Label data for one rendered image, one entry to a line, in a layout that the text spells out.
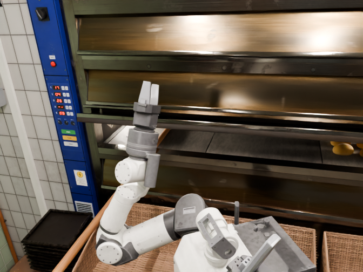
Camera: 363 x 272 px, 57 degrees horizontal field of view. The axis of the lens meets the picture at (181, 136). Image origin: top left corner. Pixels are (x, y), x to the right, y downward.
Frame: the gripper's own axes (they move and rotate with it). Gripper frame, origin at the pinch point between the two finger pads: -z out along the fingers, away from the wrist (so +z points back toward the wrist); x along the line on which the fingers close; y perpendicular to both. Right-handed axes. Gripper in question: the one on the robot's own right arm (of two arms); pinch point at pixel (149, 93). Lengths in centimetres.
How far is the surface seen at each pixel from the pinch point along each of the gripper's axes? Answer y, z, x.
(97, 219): 20, 50, -24
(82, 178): 60, 54, -88
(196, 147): -4, 23, -88
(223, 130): -19, 9, -53
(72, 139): 65, 31, -78
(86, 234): 20, 53, -16
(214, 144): -13, 20, -91
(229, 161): -23, 26, -76
